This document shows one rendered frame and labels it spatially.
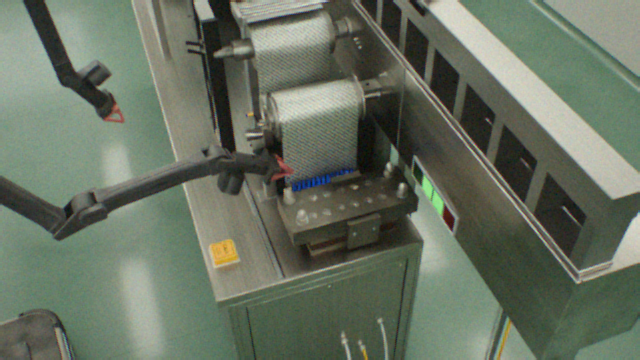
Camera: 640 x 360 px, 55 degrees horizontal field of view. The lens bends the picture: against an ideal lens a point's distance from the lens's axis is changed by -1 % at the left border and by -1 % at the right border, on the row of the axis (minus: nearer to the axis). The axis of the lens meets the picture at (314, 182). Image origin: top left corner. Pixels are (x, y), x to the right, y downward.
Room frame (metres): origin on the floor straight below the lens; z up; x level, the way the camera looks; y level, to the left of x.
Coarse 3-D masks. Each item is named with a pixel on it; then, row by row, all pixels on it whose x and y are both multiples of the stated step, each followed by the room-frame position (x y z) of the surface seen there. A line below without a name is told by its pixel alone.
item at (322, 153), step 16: (352, 128) 1.43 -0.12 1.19; (288, 144) 1.37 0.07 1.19; (304, 144) 1.38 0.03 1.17; (320, 144) 1.40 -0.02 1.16; (336, 144) 1.42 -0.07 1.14; (352, 144) 1.43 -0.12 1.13; (288, 160) 1.37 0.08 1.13; (304, 160) 1.38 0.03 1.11; (320, 160) 1.40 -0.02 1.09; (336, 160) 1.42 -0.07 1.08; (352, 160) 1.43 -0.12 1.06; (288, 176) 1.37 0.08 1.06; (304, 176) 1.38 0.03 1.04; (320, 176) 1.40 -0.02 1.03
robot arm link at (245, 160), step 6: (234, 156) 1.32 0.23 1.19; (240, 156) 1.32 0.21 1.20; (246, 156) 1.32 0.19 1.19; (240, 162) 1.30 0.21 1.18; (246, 162) 1.31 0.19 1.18; (252, 162) 1.32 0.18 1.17; (234, 168) 1.29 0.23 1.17; (240, 168) 1.30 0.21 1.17; (246, 168) 1.30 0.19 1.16; (234, 174) 1.29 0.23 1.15; (240, 174) 1.31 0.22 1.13
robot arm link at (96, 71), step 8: (88, 64) 1.70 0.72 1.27; (96, 64) 1.69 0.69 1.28; (80, 72) 1.68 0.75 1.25; (88, 72) 1.67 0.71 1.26; (96, 72) 1.68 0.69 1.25; (104, 72) 1.68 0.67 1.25; (64, 80) 1.61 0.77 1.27; (72, 80) 1.62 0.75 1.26; (80, 80) 1.64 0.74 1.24; (96, 80) 1.66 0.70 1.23; (104, 80) 1.68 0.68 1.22; (72, 88) 1.62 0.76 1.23
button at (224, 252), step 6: (228, 240) 1.23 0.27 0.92; (210, 246) 1.21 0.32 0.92; (216, 246) 1.21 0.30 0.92; (222, 246) 1.21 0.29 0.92; (228, 246) 1.21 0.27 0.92; (216, 252) 1.19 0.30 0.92; (222, 252) 1.19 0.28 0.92; (228, 252) 1.19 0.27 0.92; (234, 252) 1.19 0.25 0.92; (216, 258) 1.16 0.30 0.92; (222, 258) 1.16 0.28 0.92; (228, 258) 1.17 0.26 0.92; (234, 258) 1.17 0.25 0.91; (216, 264) 1.15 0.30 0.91
